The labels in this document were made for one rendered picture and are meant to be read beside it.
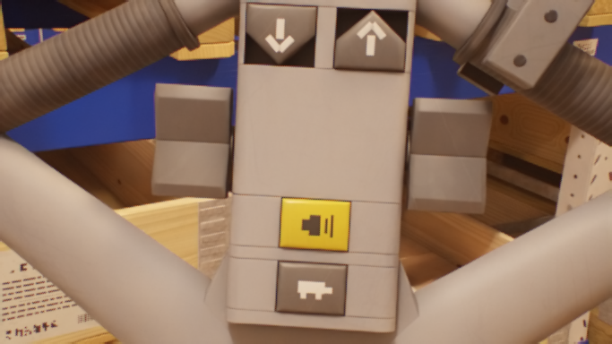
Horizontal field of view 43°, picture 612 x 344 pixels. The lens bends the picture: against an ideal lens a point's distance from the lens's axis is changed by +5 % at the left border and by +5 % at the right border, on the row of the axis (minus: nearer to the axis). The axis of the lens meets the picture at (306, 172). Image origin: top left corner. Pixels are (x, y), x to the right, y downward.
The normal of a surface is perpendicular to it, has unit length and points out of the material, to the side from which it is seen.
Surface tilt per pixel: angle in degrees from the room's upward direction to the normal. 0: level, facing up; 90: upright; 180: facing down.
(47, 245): 81
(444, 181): 57
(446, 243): 90
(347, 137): 74
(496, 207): 90
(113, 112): 90
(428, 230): 90
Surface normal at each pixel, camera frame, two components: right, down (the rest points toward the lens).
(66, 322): 0.52, 0.31
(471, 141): -0.05, 0.35
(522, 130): -0.85, 0.14
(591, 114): -0.33, 0.52
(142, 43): 0.17, 0.45
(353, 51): -0.04, 0.06
